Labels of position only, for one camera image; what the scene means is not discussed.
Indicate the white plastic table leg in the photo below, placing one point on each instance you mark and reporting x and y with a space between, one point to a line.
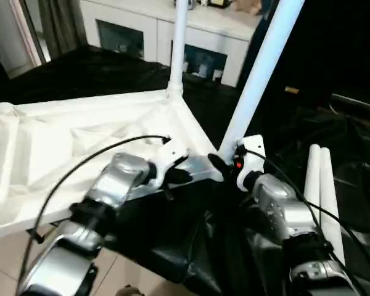
328 200
178 46
262 68
312 172

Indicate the white plastic table top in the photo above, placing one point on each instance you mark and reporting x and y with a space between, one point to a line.
49 148

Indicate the long dark metal rod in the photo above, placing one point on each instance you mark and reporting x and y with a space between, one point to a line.
357 101

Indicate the white cabinet with glass doors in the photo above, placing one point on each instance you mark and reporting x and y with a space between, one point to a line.
142 18

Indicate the grey curtain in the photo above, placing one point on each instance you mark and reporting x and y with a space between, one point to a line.
63 27

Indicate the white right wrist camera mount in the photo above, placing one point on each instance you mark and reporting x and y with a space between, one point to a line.
254 148

